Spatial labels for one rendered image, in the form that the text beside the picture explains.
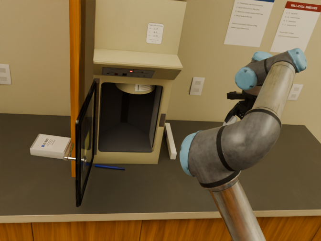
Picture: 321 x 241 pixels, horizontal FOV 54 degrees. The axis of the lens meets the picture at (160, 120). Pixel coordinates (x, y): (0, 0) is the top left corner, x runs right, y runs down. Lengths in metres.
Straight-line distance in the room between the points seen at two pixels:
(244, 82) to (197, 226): 0.73
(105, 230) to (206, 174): 0.74
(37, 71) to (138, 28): 0.75
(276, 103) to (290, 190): 0.88
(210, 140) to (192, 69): 1.06
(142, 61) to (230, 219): 0.61
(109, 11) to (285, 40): 1.08
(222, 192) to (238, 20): 1.12
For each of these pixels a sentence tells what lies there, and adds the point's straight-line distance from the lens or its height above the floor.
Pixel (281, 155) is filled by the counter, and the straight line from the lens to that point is 1.90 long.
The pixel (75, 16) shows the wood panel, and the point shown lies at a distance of 1.11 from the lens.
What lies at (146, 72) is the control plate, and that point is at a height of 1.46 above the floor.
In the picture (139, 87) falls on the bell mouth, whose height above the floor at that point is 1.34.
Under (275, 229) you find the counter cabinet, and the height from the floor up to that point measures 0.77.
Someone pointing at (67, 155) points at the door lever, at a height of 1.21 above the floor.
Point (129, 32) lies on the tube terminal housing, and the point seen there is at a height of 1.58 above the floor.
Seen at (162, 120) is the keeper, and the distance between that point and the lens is 1.41.
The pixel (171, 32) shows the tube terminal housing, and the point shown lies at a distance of 1.24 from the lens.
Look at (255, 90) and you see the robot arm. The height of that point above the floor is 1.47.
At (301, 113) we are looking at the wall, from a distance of 2.26.
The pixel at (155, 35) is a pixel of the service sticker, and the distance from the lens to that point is 1.23.
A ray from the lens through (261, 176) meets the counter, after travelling 1.70.
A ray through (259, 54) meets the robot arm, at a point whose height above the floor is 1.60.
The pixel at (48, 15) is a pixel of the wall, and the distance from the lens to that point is 1.68.
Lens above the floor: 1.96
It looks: 33 degrees down
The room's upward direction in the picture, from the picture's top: 10 degrees clockwise
